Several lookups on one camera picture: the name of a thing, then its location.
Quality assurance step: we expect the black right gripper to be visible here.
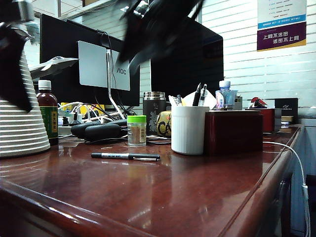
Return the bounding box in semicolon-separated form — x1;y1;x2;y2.
118;0;205;77

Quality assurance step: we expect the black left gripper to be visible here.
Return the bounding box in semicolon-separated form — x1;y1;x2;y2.
0;26;33;112

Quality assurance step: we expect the black marker pen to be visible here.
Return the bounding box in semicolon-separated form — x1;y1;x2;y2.
90;152;161;162

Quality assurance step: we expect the clear pen black cap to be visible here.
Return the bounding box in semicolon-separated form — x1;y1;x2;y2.
197;83;207;107

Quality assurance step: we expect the white ribbed pen holder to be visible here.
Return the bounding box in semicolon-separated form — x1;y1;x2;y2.
171;105;210;156

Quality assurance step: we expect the office desk partition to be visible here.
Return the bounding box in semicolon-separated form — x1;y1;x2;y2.
283;119;316;237

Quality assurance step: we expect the grey model airplane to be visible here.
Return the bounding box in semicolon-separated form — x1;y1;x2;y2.
29;56;79;79

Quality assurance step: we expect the dark thermos cup steel lid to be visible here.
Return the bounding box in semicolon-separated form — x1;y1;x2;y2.
143;91;166;137

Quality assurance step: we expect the silver monitor stand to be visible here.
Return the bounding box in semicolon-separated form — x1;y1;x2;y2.
78;40;131;119

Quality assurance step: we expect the large black monitor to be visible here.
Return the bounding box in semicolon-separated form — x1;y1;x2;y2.
150;14;224;99

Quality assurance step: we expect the brown bottle green label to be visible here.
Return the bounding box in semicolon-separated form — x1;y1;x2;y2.
36;80;59;146

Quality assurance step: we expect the black AOC monitor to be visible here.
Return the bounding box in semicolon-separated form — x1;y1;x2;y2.
40;13;141;107

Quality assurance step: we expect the white tissue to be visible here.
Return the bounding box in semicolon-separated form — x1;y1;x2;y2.
168;89;217;111

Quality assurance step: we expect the yellow tin black print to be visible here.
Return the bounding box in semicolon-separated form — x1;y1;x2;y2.
156;111;172;138

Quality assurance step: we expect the yellow box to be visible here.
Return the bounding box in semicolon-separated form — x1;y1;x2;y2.
60;102;106;117

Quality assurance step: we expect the white ribbed thermos jug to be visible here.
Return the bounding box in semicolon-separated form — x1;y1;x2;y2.
0;34;51;158

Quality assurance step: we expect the small jar green lid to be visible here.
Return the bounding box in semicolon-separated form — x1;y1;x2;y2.
126;115;147;148

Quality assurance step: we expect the black padded pouch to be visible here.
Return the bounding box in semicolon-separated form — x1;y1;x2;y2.
71;119;128;138
83;124;121;143

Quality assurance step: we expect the white power strip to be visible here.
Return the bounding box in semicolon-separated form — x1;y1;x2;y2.
58;108;109;135

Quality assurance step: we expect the water bottle blue cap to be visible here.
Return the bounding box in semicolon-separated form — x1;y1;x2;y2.
215;80;233;111

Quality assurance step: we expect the clear plastic packet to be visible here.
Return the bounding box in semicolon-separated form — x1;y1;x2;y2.
228;90;239;109

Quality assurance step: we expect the small grey box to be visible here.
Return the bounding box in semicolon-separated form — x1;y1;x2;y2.
234;96;244;111

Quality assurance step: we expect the dark red wooden box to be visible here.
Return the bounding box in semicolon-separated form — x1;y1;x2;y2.
203;110;264;157

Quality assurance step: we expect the red black ornament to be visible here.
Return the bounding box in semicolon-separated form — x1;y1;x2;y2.
248;97;269;109

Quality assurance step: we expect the red gift box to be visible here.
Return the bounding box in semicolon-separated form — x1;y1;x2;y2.
245;108;282;134

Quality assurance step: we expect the black box white logo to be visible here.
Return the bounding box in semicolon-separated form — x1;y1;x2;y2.
275;98;299;125

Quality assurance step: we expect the black monitor cable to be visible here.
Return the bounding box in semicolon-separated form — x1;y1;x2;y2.
100;31;119;89

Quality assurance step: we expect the black desk cable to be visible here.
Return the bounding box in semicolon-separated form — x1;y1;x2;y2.
85;137;172;146

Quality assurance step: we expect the purple white wall poster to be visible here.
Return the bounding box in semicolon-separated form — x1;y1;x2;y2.
257;0;308;52

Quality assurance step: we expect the white charging cable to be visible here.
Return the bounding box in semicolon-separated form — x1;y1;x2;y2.
263;141;312;237

